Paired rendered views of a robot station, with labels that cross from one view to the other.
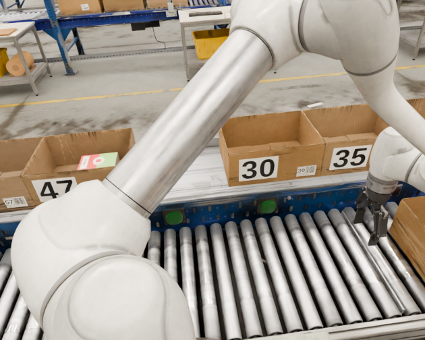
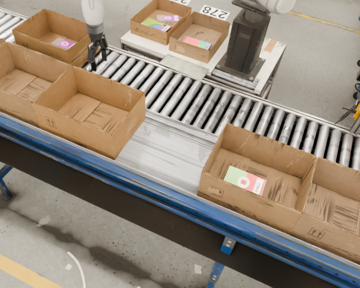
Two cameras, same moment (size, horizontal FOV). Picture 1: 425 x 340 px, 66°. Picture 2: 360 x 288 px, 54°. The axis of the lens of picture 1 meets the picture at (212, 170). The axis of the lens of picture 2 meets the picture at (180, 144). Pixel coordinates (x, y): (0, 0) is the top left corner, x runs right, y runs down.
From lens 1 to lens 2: 2.17 m
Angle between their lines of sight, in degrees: 91
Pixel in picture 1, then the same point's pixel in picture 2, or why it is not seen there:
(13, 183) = (324, 163)
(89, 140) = (250, 198)
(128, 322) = not seen: outside the picture
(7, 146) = (346, 235)
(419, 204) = (56, 51)
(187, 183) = (171, 139)
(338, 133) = (4, 110)
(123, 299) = not seen: outside the picture
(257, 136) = (76, 136)
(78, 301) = not seen: outside the picture
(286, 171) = (102, 94)
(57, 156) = (287, 224)
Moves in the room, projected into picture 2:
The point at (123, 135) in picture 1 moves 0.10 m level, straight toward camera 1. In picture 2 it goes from (211, 180) to (215, 160)
